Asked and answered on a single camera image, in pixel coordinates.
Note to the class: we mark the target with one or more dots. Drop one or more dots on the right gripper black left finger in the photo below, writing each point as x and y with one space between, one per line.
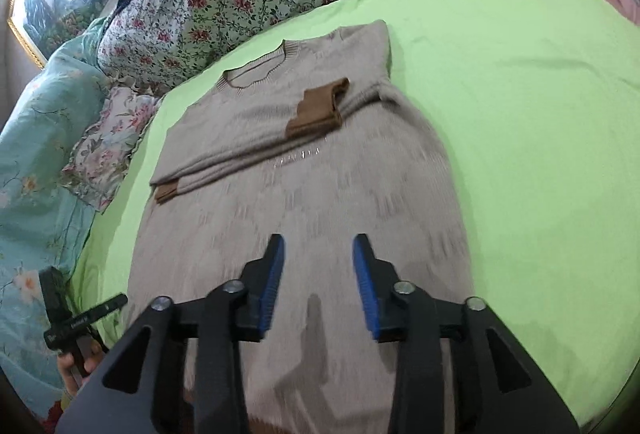
138 388

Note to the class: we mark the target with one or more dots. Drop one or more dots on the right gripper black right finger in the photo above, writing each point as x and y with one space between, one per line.
458 354

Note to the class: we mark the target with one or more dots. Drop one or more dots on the beige knit sweater brown cuffs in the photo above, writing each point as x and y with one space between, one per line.
311 141

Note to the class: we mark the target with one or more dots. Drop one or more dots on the teal floral duvet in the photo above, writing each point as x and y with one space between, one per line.
42 223

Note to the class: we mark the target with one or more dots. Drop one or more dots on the pink floral ruffled pillow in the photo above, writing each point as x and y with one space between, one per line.
100 160

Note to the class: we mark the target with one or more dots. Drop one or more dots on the lime green bed sheet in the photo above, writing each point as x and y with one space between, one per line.
537 103

